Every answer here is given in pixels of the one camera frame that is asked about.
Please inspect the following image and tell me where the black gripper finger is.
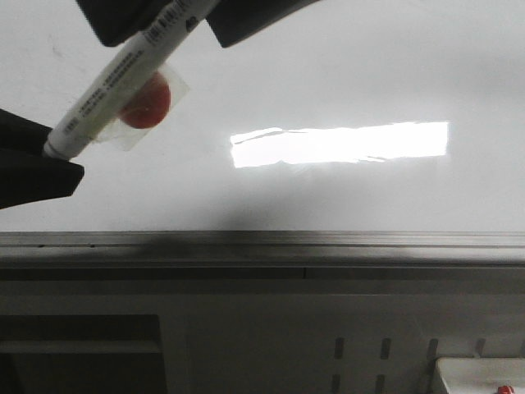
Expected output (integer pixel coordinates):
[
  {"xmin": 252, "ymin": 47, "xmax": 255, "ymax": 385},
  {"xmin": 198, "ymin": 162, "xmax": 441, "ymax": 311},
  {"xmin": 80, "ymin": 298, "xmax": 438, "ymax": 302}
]
[
  {"xmin": 0, "ymin": 109, "xmax": 52, "ymax": 156},
  {"xmin": 75, "ymin": 0, "xmax": 170, "ymax": 47},
  {"xmin": 206, "ymin": 0, "xmax": 317, "ymax": 48},
  {"xmin": 1, "ymin": 149, "xmax": 84, "ymax": 209}
]

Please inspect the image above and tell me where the white whiteboard marker pen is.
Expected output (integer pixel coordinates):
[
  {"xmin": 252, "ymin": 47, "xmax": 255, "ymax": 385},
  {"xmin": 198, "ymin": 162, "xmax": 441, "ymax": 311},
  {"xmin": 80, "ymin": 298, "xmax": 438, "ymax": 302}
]
[{"xmin": 42, "ymin": 0, "xmax": 218, "ymax": 161}]

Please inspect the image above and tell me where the red magnet taped to marker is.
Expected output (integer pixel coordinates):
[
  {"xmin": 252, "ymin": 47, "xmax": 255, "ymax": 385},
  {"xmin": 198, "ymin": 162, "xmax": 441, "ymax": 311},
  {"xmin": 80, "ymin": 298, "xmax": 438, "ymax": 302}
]
[{"xmin": 94, "ymin": 64, "xmax": 190, "ymax": 151}]

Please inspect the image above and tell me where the white slotted metal panel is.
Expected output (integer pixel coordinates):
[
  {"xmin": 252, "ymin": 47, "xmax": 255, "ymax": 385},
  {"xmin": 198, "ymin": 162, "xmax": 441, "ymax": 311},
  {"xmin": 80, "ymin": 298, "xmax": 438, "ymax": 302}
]
[{"xmin": 1, "ymin": 279, "xmax": 524, "ymax": 393}]

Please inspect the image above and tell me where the white plastic box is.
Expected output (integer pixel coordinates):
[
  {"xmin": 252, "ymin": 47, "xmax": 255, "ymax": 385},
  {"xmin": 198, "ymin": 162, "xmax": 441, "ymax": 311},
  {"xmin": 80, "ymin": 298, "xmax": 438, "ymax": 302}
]
[{"xmin": 431, "ymin": 357, "xmax": 524, "ymax": 393}]

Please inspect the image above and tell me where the red small object in box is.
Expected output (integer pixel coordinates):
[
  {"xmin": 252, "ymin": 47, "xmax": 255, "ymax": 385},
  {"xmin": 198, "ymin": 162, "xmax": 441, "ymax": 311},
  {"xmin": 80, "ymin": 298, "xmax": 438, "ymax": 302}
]
[{"xmin": 496, "ymin": 385, "xmax": 515, "ymax": 394}]

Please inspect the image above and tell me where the white whiteboard with aluminium frame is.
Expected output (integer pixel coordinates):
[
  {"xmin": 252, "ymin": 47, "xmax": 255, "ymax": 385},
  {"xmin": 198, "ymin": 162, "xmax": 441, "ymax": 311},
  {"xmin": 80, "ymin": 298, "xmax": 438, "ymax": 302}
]
[{"xmin": 1, "ymin": 1, "xmax": 524, "ymax": 265}]

